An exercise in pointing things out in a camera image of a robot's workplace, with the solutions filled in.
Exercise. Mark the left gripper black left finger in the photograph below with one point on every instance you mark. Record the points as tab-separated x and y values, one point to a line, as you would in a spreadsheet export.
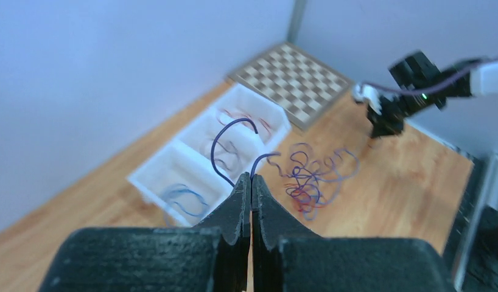
211	256

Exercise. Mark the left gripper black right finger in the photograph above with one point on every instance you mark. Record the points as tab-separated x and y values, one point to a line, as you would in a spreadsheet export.
287	256

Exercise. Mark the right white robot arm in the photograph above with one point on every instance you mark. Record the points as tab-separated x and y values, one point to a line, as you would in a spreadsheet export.
421	85

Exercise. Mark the wooden chessboard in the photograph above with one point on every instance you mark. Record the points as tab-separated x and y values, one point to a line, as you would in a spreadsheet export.
302	85

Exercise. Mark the white three-compartment bin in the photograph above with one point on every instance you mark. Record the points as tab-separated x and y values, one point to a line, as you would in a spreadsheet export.
194	172

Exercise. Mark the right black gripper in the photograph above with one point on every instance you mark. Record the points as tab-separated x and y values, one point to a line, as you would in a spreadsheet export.
390	120

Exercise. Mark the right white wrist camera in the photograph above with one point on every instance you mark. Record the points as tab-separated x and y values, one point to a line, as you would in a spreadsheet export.
378	103

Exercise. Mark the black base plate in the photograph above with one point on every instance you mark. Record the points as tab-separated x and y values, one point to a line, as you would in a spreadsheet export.
469	252

